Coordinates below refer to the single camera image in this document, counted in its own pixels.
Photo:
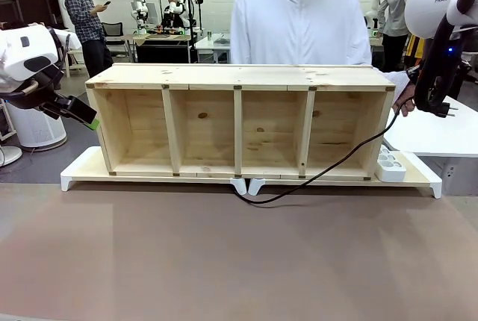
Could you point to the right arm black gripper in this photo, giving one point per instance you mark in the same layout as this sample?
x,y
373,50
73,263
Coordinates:
x,y
427,82

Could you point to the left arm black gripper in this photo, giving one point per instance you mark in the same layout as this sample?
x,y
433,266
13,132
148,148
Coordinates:
x,y
56,106

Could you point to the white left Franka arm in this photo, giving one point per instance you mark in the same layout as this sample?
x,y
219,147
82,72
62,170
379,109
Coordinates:
x,y
26,48

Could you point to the person's left forearm white sleeve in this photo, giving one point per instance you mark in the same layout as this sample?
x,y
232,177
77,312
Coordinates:
x,y
396,82

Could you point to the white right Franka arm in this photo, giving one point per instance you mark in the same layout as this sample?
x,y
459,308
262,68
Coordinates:
x,y
429,3

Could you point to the person's left hand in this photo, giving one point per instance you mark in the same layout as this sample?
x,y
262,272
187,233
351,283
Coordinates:
x,y
405,99

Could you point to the white side table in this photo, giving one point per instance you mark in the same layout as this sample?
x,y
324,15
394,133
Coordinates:
x,y
440,134

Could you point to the white cylindrical air purifier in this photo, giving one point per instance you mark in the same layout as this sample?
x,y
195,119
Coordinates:
x,y
37,130

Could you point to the white-legged wooden riser stand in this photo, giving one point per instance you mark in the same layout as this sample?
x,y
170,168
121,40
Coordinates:
x,y
86,171
422,177

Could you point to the mannequin in yellow jacket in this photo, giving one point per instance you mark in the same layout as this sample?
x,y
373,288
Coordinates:
x,y
414,50

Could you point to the white power strip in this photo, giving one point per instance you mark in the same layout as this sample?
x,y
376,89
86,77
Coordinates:
x,y
390,168

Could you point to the black office chair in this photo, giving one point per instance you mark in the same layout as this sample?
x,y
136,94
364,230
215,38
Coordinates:
x,y
114,37

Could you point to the white round fan base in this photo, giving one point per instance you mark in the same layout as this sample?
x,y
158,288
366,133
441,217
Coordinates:
x,y
9,155

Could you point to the mannequin in grey hoodie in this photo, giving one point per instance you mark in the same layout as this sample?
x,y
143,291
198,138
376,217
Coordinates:
x,y
396,7

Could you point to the black background work table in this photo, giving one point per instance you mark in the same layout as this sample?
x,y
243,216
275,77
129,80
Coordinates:
x,y
164,46

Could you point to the man in plaid shirt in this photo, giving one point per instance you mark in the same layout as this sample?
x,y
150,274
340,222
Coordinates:
x,y
84,11

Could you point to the small white background robot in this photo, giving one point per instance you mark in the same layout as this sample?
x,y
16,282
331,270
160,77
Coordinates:
x,y
138,3

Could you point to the white background table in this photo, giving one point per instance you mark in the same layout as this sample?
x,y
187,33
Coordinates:
x,y
214,45

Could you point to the person in white hoodie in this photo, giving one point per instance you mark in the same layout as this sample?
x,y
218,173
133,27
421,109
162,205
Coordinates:
x,y
298,26

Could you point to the four-compartment wooden shelf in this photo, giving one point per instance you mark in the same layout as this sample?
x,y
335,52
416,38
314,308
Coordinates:
x,y
239,74

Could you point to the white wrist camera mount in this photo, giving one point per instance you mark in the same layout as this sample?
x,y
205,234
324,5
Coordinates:
x,y
72,40

